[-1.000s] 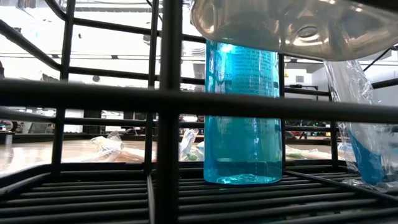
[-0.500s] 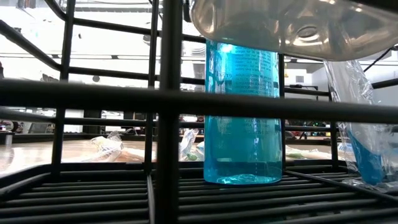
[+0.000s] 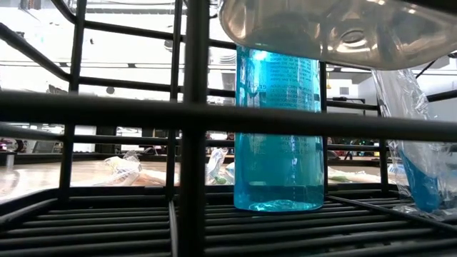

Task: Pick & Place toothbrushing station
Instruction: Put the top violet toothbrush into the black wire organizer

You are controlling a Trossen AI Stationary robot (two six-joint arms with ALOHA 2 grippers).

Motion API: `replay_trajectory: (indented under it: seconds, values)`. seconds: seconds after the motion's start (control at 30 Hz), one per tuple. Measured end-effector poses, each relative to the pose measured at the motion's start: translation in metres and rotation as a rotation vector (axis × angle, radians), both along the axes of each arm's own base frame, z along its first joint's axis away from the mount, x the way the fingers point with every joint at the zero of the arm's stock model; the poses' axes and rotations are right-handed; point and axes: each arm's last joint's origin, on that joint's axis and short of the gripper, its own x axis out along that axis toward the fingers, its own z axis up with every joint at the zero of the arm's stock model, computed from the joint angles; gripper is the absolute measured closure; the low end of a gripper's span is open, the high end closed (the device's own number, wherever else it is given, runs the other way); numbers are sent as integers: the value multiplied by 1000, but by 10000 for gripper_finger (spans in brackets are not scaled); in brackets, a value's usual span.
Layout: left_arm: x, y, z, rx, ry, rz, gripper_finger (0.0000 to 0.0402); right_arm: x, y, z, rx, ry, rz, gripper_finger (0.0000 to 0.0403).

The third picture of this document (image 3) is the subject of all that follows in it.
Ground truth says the green toothbrush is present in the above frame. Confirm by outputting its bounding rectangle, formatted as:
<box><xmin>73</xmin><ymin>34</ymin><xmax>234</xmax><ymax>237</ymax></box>
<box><xmin>205</xmin><ymin>147</ymin><xmax>230</xmax><ymax>186</ymax></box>
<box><xmin>327</xmin><ymin>166</ymin><xmax>381</xmax><ymax>184</ymax></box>

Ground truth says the blue mouthwash bottle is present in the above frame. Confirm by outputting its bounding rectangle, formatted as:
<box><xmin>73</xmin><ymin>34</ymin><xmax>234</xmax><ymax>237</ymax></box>
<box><xmin>233</xmin><ymin>46</ymin><xmax>326</xmax><ymax>213</ymax></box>

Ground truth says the blue toothbrush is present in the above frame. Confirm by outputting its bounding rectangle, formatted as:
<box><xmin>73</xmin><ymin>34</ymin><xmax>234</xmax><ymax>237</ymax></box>
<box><xmin>371</xmin><ymin>68</ymin><xmax>457</xmax><ymax>217</ymax></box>
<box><xmin>387</xmin><ymin>162</ymin><xmax>405</xmax><ymax>180</ymax></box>

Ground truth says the black tall cabinet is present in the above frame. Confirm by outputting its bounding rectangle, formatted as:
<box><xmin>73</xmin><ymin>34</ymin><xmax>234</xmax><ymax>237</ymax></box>
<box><xmin>94</xmin><ymin>125</ymin><xmax>118</xmax><ymax>154</ymax></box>

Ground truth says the grey office chair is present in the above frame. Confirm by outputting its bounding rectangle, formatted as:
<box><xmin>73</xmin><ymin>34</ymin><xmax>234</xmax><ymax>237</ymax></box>
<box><xmin>31</xmin><ymin>140</ymin><xmax>59</xmax><ymax>154</ymax></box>

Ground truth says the black wire caddy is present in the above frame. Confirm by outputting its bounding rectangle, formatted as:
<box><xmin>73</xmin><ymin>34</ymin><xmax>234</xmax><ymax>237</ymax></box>
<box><xmin>0</xmin><ymin>0</ymin><xmax>457</xmax><ymax>257</ymax></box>

